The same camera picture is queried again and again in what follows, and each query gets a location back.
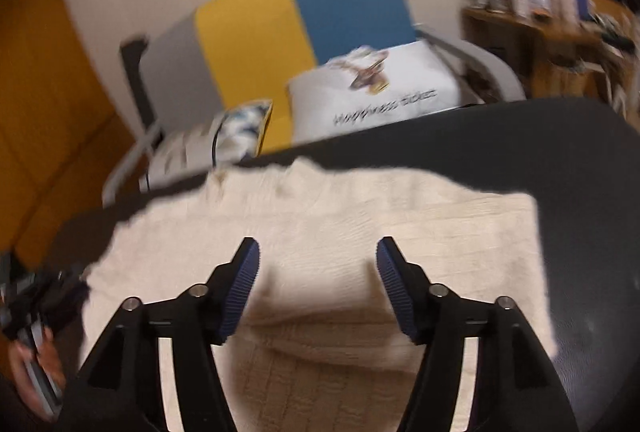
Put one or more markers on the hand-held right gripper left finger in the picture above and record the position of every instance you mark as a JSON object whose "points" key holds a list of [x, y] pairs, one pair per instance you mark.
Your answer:
{"points": [[245, 282]]}

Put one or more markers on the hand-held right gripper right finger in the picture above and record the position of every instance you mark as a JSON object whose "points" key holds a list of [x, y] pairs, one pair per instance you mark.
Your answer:
{"points": [[395, 282]]}

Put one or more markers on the cream knit sweater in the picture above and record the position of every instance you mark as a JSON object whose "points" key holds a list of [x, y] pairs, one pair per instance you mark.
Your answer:
{"points": [[350, 212]]}

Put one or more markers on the person's left hand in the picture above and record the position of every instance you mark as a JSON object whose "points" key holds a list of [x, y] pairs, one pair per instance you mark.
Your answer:
{"points": [[52, 362]]}

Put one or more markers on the triangle pattern pillow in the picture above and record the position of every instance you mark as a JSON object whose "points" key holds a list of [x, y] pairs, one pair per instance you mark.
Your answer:
{"points": [[245, 127]]}

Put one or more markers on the white deer print pillow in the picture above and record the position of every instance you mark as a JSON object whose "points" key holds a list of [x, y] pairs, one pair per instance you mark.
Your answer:
{"points": [[410, 77]]}

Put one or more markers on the wooden desk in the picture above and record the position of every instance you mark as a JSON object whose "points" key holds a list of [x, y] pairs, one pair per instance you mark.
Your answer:
{"points": [[525, 37]]}

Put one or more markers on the grey yellow blue sofa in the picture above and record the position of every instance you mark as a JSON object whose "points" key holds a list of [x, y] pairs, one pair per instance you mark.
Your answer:
{"points": [[340, 2]]}

